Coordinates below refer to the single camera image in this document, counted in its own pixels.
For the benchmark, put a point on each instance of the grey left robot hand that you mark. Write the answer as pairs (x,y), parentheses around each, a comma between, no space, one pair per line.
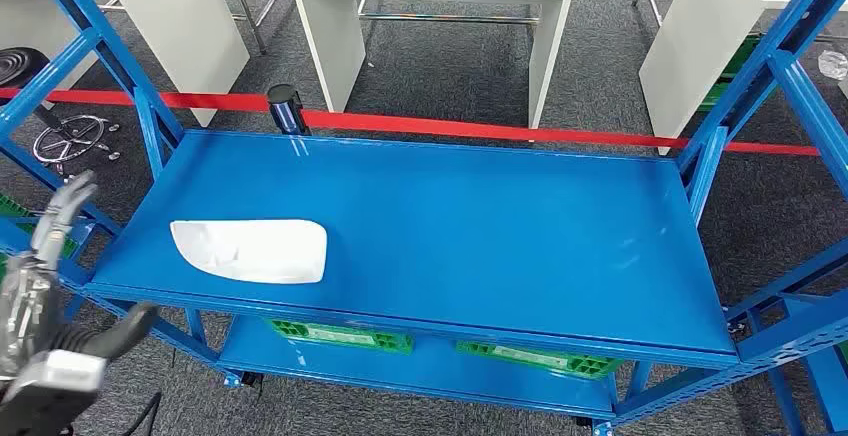
(33,300)

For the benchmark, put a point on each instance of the white plastic car part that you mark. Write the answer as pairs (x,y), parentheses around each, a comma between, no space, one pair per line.
(265,254)

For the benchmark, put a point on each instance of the green plastic crate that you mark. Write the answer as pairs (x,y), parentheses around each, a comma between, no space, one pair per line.
(344,337)
(530,357)
(10,206)
(735,68)

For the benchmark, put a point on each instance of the black office chair chrome base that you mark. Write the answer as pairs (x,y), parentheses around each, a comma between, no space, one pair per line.
(20,65)

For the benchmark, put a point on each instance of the white table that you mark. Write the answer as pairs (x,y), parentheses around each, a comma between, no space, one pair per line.
(331,35)
(696,42)
(185,29)

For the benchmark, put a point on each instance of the red barrier belt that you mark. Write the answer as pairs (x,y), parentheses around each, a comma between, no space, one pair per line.
(464,129)

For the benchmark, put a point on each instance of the clear plastic bag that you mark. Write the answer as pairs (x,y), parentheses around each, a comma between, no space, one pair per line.
(833,64)

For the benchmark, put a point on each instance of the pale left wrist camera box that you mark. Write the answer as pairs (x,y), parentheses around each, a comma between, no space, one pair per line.
(46,393)

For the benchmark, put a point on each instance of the black stanchion post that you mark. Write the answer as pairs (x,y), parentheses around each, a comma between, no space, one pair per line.
(285,112)

